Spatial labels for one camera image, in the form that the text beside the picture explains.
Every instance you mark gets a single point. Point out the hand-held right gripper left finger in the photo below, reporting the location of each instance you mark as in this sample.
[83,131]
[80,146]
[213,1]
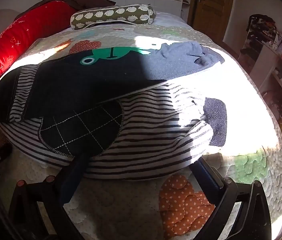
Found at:
[71,180]

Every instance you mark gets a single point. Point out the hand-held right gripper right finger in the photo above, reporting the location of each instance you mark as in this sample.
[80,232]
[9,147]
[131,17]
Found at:
[206,180]

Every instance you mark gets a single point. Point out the striped pants with dark patches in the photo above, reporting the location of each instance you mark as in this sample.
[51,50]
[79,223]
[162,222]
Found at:
[136,135]

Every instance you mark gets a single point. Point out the patchwork quilted bedspread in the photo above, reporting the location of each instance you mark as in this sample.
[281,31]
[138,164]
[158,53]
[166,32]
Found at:
[121,205]

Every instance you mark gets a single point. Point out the cluttered shelf unit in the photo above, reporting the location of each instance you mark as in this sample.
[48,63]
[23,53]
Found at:
[276,62]

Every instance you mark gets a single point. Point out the red bolster pillow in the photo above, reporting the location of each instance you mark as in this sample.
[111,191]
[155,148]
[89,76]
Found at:
[23,37]

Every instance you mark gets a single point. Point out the green patterned bolster pillow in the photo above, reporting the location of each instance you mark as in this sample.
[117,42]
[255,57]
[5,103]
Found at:
[111,16]

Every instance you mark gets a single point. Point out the wooden door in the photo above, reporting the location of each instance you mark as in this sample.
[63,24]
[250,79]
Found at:
[213,7]

